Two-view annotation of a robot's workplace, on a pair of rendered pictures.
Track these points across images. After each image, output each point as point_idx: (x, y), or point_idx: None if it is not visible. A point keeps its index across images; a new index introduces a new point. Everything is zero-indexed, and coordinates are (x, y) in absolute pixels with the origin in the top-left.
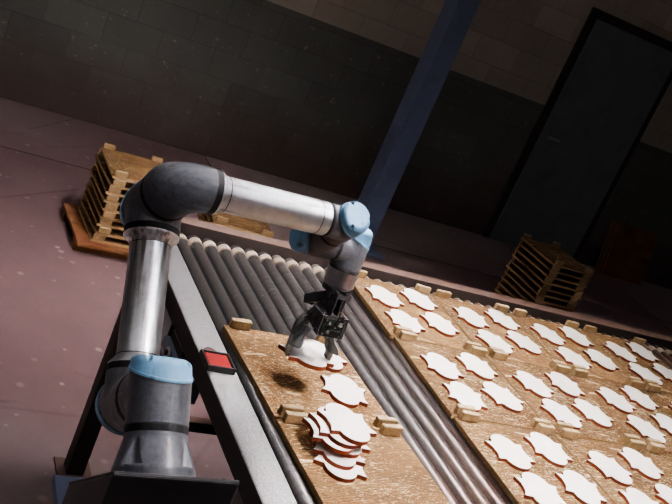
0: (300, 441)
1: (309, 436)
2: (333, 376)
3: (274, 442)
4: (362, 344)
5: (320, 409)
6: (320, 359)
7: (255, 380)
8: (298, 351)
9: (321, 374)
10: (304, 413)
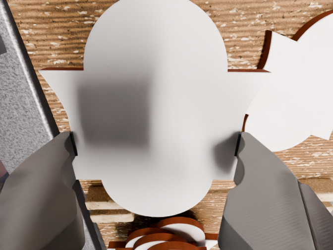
0: (117, 228)
1: (135, 219)
2: (315, 33)
3: (88, 211)
4: None
5: (140, 249)
6: (201, 163)
7: (48, 101)
8: (121, 124)
9: (272, 32)
10: (125, 217)
